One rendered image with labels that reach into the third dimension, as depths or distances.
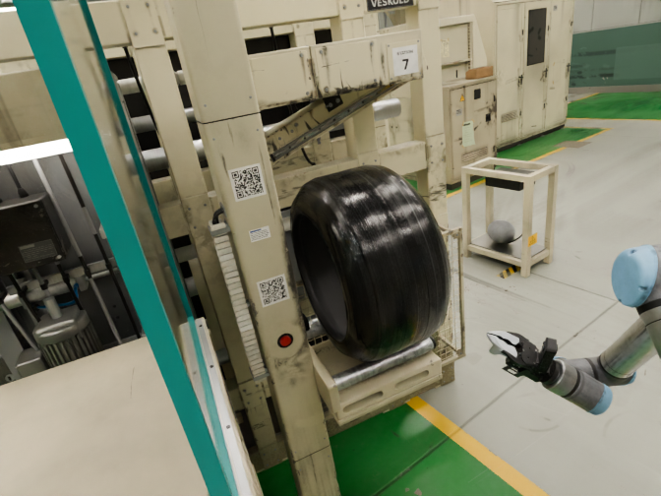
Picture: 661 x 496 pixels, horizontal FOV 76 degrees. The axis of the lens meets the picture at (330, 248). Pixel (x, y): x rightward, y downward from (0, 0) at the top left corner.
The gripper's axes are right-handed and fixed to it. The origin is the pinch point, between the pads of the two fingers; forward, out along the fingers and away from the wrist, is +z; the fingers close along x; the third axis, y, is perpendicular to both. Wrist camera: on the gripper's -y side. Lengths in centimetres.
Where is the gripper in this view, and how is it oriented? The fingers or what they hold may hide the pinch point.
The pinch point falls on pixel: (492, 335)
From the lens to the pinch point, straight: 125.5
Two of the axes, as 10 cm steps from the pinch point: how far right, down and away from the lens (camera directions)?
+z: -8.7, -4.9, -0.1
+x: 3.9, -7.0, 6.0
